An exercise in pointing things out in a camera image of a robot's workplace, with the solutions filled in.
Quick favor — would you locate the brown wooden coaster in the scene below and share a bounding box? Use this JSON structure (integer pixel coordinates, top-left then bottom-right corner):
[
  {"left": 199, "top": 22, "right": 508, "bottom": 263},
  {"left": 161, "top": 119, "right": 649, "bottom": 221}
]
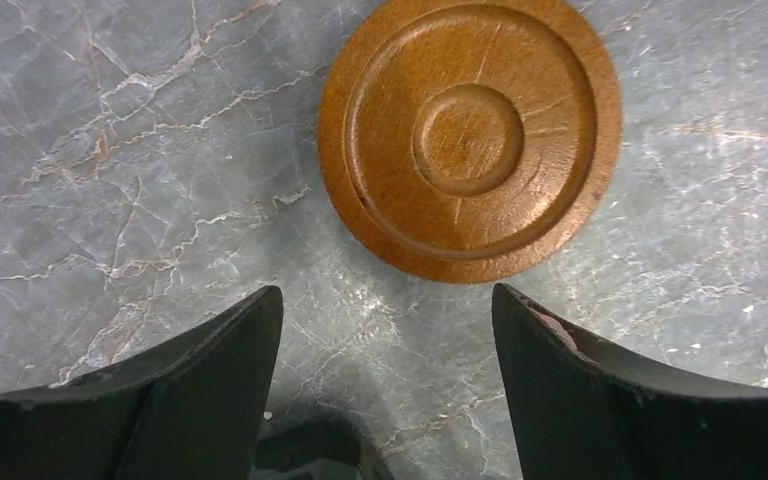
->
[{"left": 318, "top": 1, "right": 623, "bottom": 283}]

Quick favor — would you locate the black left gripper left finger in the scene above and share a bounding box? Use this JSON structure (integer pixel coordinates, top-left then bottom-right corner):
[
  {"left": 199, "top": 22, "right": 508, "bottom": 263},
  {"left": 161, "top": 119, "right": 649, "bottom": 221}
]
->
[{"left": 0, "top": 286, "right": 283, "bottom": 479}]

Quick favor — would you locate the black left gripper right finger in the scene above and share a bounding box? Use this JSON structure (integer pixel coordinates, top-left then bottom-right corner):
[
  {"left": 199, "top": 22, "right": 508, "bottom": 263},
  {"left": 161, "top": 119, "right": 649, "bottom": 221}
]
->
[{"left": 492, "top": 283, "right": 768, "bottom": 479}]

